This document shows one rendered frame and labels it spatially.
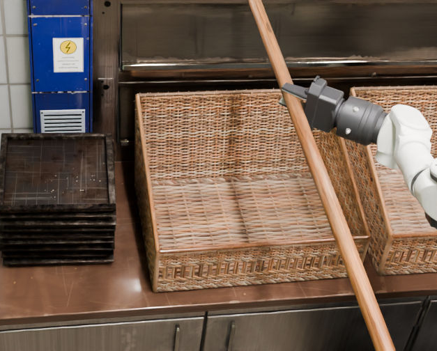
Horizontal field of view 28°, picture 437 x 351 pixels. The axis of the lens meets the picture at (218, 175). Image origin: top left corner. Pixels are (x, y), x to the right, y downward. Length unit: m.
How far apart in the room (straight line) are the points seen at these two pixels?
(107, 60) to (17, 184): 0.41
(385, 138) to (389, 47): 0.72
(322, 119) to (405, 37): 0.72
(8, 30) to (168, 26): 0.40
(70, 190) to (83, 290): 0.25
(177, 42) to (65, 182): 0.47
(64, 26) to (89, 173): 0.37
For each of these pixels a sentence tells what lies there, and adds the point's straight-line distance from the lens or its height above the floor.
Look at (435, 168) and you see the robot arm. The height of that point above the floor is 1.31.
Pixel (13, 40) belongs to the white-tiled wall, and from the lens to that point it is 2.30.
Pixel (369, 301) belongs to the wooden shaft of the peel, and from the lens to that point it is 1.47.
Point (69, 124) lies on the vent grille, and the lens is 2.42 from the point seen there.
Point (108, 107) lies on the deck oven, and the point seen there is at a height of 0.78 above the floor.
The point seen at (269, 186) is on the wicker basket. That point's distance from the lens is 2.53.
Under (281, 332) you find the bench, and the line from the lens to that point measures 2.38.
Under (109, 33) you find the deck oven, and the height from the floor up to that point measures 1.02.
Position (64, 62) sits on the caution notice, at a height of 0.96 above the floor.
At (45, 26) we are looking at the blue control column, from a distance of 2.24.
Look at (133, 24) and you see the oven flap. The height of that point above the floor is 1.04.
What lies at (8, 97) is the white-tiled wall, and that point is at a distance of 2.41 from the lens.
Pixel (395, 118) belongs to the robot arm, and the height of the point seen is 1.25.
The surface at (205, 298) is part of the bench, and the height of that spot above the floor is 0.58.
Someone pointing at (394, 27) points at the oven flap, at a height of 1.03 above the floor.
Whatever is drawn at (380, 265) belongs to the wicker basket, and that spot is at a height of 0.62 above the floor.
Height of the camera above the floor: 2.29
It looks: 42 degrees down
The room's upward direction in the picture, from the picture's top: 8 degrees clockwise
